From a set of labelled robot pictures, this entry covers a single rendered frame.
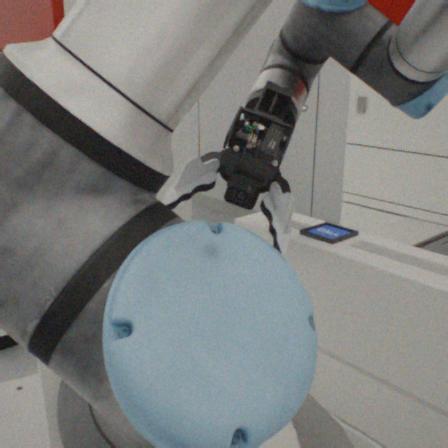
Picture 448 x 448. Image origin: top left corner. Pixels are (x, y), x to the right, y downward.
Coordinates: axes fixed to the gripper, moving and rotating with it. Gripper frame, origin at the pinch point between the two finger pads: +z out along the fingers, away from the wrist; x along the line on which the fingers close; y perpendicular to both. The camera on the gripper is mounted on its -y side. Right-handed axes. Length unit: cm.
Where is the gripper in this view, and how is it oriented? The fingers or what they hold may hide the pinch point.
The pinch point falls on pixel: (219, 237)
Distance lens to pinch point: 59.2
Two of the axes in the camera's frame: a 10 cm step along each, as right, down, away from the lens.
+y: 1.7, -5.2, -8.4
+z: -3.3, 7.7, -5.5
